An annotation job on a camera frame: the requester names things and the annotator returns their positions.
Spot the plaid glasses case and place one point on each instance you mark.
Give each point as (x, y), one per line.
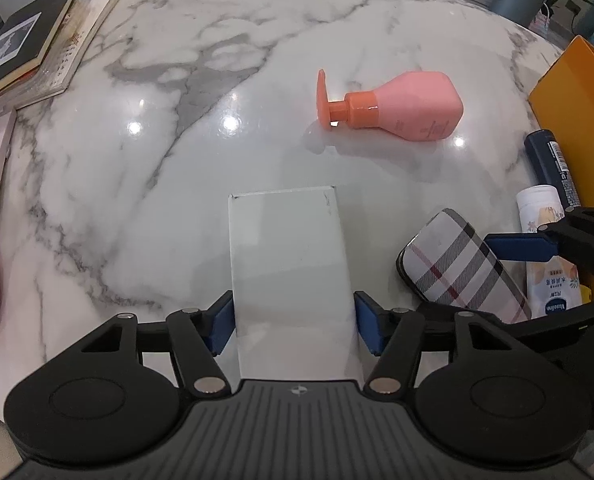
(448, 263)

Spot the white floral tube bottle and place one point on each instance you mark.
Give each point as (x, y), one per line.
(552, 282)

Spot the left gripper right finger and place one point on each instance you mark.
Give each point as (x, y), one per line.
(472, 386)

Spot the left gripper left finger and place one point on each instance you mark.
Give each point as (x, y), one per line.
(122, 390)

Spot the white rectangular box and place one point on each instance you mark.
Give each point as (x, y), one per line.
(293, 306)

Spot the dark blue spray can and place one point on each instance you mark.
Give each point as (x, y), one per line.
(550, 167)

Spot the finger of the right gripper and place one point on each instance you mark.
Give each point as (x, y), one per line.
(526, 247)

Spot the pink pump bottle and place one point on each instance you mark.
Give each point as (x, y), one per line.
(415, 106)

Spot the orange storage box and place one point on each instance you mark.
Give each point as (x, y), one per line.
(563, 102)

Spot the black photo book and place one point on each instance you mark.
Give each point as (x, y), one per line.
(26, 36)

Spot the beige book under stack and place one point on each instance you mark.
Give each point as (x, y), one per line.
(53, 76)

